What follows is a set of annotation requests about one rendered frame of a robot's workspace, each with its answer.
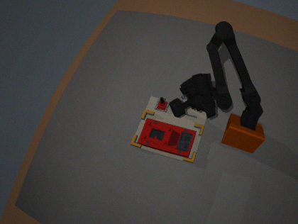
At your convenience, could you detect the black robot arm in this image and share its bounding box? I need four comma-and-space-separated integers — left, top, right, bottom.
180, 21, 263, 130

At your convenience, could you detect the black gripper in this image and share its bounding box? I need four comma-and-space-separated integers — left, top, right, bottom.
170, 94, 200, 117

